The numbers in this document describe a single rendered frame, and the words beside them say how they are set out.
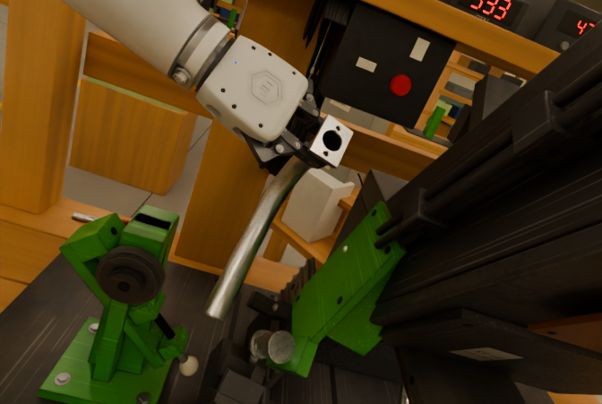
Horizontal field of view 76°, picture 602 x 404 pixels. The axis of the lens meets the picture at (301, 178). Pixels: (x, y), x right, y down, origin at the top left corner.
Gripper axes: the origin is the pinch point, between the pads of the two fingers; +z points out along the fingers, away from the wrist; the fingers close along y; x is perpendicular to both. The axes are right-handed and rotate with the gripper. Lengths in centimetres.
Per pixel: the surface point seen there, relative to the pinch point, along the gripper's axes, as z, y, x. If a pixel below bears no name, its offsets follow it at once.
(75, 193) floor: -50, 5, 232
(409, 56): 6.7, 23.0, 0.8
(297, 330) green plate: 12.8, -19.7, 9.1
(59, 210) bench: -27, -18, 61
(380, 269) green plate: 12.0, -10.8, -4.4
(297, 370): 12.5, -23.9, 4.4
